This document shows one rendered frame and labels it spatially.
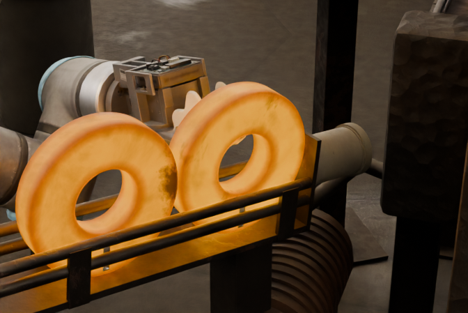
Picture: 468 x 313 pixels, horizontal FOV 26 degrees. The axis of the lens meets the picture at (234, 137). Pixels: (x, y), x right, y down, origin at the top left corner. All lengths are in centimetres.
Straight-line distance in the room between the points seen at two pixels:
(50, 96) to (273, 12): 216
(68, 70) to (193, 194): 33
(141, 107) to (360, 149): 24
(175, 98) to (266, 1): 240
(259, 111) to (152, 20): 233
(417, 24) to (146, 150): 36
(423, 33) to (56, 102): 45
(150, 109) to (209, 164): 14
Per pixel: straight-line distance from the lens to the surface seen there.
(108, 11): 340
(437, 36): 112
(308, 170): 107
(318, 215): 128
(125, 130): 92
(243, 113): 99
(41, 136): 125
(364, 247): 216
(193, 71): 109
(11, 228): 96
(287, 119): 103
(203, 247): 103
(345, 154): 111
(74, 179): 91
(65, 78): 125
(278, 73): 293
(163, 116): 108
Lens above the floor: 122
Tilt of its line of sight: 28 degrees down
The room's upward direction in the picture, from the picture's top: straight up
